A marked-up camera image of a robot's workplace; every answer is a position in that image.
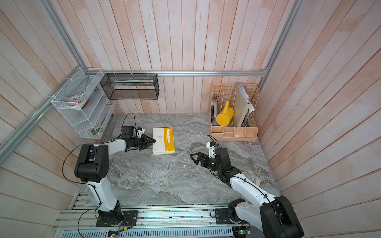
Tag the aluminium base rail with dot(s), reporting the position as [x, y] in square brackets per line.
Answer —
[157, 221]

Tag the black mesh wall basket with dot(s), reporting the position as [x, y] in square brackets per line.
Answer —
[130, 86]

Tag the white wire mesh shelf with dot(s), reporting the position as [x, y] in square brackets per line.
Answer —
[91, 120]

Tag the tape roll on shelf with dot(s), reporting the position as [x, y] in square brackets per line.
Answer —
[74, 102]

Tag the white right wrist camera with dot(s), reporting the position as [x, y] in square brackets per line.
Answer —
[212, 146]

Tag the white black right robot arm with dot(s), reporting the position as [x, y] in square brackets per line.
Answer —
[273, 215]

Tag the yellow plastic watering can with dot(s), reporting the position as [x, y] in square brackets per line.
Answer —
[225, 116]

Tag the beige folder in organizer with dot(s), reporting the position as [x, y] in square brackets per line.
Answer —
[242, 106]

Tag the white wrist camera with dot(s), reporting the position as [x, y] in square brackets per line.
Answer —
[140, 132]
[212, 146]

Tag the grey book in organizer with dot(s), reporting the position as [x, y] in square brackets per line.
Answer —
[214, 110]

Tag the horizontal aluminium wall rail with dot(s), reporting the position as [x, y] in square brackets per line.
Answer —
[191, 73]

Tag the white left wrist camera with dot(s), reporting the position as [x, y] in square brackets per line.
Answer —
[140, 132]

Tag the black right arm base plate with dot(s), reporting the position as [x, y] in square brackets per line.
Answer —
[227, 216]

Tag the beige plastic desk organizer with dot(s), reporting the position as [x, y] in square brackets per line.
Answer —
[226, 92]

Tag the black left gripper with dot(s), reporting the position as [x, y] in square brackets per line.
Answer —
[147, 142]

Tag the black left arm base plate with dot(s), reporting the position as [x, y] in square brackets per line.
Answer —
[115, 219]

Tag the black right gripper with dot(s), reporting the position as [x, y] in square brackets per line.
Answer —
[200, 159]

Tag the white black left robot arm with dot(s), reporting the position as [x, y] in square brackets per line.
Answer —
[93, 165]

